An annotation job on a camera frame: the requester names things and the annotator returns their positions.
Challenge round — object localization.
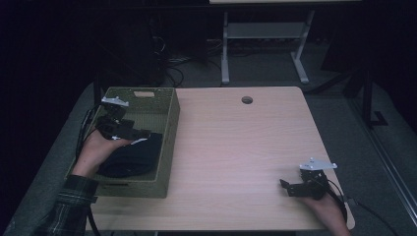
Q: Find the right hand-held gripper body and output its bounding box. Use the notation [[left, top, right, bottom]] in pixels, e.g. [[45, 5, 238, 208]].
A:
[[298, 156, 338, 202]]

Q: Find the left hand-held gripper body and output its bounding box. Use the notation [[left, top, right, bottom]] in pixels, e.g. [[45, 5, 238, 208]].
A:
[[94, 95, 136, 142]]

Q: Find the green woven basket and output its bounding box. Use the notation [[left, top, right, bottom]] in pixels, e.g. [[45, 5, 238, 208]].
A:
[[64, 86, 181, 199]]

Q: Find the black cloth hat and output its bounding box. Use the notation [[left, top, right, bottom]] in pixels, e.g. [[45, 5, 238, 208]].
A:
[[96, 132, 164, 179]]

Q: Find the person's right hand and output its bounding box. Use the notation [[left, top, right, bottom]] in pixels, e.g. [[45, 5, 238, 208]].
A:
[[299, 194, 352, 236]]

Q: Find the person's left hand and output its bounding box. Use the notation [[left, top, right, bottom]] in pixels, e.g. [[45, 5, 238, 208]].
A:
[[71, 130, 133, 180]]

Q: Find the white-framed background table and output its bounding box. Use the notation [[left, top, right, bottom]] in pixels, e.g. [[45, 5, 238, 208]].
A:
[[208, 0, 362, 86]]

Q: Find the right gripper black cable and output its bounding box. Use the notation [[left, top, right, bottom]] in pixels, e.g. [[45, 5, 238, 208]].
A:
[[323, 178, 349, 221]]

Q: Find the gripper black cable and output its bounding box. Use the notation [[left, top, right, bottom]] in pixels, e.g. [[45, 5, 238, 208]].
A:
[[323, 178, 349, 221], [74, 103, 101, 236]]

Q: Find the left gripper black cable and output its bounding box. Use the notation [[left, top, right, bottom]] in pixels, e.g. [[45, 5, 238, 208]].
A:
[[74, 103, 101, 236]]

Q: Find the thin black floor cable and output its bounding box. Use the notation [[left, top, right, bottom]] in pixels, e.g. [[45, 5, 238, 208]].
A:
[[347, 196, 400, 236]]

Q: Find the tangle of floor cables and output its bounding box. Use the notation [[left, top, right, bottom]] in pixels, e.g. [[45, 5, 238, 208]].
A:
[[149, 35, 224, 89]]

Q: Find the metal floor rail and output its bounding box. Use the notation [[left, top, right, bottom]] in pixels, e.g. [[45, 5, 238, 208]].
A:
[[347, 97, 417, 227]]

